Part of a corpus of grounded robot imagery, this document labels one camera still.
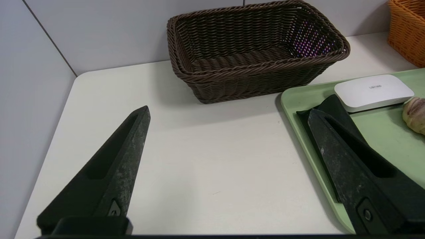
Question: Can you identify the light green plastic tray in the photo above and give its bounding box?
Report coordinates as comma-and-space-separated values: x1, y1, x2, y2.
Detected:
281, 68, 425, 234

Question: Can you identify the white flat router box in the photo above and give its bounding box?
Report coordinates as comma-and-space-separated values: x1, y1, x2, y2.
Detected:
334, 74, 415, 113

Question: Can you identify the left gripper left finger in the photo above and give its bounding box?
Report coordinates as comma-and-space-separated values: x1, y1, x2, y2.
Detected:
37, 106, 151, 236

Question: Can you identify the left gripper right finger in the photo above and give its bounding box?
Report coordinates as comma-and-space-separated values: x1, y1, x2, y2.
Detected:
307, 109, 425, 234

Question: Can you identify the striped twisted bread loaf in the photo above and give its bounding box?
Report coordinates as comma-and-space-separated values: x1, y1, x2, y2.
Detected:
402, 97, 425, 135

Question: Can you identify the black folded soft case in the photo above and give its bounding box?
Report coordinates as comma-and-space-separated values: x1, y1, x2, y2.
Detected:
297, 94, 367, 203

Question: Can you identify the orange wicker basket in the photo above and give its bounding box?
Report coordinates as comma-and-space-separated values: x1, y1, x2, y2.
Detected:
387, 0, 425, 68

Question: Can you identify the dark brown wicker basket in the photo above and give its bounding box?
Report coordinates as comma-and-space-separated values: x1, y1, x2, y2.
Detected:
167, 0, 351, 104

